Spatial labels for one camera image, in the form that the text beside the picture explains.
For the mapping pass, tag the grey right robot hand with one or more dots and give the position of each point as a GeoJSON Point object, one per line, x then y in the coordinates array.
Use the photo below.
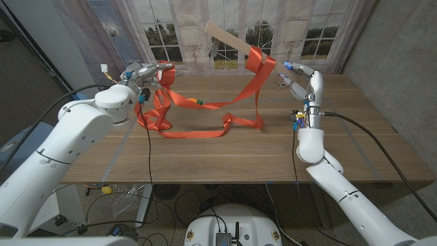
{"type": "Point", "coordinates": [315, 89]}

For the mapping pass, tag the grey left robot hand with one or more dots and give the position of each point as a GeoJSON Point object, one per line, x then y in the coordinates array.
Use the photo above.
{"type": "Point", "coordinates": [140, 71]}

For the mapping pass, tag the orange satin ribbon roll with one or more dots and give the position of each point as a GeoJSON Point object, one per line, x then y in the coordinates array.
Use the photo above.
{"type": "Point", "coordinates": [259, 61]}

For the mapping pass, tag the wooden slat clip hanger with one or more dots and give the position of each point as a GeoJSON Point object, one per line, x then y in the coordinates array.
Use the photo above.
{"type": "Point", "coordinates": [228, 37]}

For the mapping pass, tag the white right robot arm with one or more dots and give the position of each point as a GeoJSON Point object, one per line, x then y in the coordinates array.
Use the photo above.
{"type": "Point", "coordinates": [341, 191]}

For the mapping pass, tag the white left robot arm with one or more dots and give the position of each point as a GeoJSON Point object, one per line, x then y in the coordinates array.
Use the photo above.
{"type": "Point", "coordinates": [68, 136]}

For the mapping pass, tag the toy carrot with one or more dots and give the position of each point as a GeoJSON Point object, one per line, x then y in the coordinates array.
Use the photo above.
{"type": "Point", "coordinates": [194, 100]}

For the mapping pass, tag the small yellow toy fruit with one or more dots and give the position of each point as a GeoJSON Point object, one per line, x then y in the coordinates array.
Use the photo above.
{"type": "Point", "coordinates": [106, 190]}

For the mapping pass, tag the printed window backdrop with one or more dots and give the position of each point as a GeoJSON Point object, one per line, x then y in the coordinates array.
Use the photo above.
{"type": "Point", "coordinates": [170, 34]}

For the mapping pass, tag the blue plastic bin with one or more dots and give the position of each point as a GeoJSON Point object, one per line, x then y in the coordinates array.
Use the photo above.
{"type": "Point", "coordinates": [34, 140]}

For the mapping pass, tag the white table leg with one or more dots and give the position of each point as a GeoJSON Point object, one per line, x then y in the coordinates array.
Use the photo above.
{"type": "Point", "coordinates": [143, 205]}

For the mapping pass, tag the white robot torso base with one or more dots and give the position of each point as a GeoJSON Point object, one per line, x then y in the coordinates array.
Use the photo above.
{"type": "Point", "coordinates": [232, 222]}

